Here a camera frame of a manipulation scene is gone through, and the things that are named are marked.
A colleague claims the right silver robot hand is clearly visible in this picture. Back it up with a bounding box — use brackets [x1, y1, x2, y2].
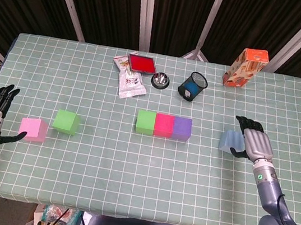
[229, 115, 279, 165]

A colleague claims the light blue foam cube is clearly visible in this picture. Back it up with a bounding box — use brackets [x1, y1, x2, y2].
[218, 128, 248, 156]

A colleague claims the purple foam cube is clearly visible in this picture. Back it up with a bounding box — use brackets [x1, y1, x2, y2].
[171, 116, 194, 143]

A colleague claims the green foam cube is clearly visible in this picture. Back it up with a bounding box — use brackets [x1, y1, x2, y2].
[135, 109, 158, 136]
[51, 108, 82, 137]

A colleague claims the magenta foam cube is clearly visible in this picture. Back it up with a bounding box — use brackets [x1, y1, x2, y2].
[152, 112, 177, 139]

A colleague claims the light pink foam cube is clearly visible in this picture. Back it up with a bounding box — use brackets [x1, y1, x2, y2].
[17, 115, 50, 144]

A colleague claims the orange biscuit box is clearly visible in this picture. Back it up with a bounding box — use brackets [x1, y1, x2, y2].
[221, 44, 271, 92]

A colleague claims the blue roll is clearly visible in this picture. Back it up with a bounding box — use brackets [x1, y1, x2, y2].
[183, 80, 202, 98]

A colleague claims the black mesh pen holder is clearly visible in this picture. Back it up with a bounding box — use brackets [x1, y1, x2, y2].
[176, 69, 210, 104]

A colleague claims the plastic bag of snacks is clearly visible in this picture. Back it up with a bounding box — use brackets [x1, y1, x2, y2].
[27, 202, 84, 225]

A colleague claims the silver call bell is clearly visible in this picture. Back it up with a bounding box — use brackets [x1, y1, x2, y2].
[150, 71, 172, 91]

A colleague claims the green checkered tablecloth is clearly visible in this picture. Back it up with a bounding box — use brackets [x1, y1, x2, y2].
[0, 29, 301, 225]

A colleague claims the white snack bag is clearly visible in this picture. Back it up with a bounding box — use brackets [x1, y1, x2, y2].
[108, 53, 152, 103]

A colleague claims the red ink pad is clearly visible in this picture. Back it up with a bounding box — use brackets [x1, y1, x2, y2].
[126, 53, 159, 76]

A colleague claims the dark pleated curtain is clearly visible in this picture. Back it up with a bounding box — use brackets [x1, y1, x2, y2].
[0, 0, 301, 141]

